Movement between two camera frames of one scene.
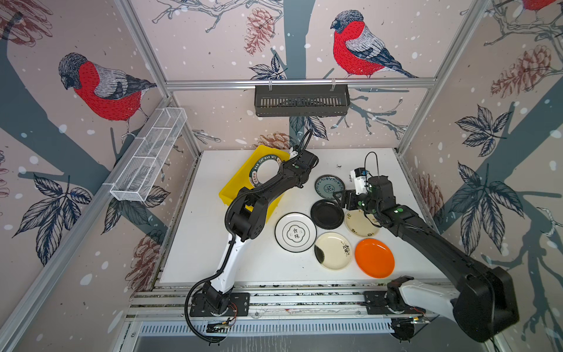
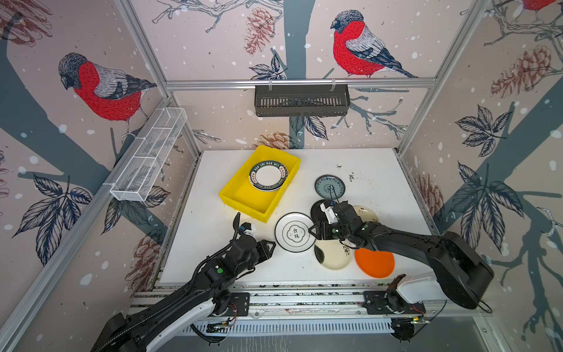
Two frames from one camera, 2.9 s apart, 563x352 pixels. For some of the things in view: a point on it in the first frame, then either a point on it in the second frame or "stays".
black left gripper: (284, 165) -> (264, 248)
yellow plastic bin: (241, 179) stays
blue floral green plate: (326, 185) stays
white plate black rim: (295, 232) stays
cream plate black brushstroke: (333, 251) stays
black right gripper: (347, 193) -> (325, 235)
